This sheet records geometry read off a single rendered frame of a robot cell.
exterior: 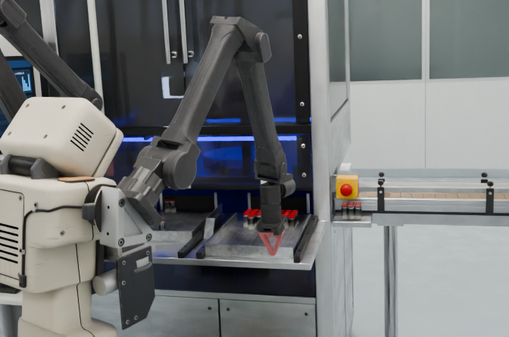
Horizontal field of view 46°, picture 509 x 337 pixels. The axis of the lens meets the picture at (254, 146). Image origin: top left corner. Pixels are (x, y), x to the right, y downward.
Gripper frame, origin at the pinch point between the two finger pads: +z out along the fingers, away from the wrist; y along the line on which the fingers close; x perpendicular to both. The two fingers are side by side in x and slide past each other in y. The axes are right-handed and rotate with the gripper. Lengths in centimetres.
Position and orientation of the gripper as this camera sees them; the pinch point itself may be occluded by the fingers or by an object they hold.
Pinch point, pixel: (272, 252)
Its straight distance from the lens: 170.5
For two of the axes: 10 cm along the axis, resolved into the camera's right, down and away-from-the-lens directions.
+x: -9.7, 0.0, 2.4
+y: 2.3, -1.6, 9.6
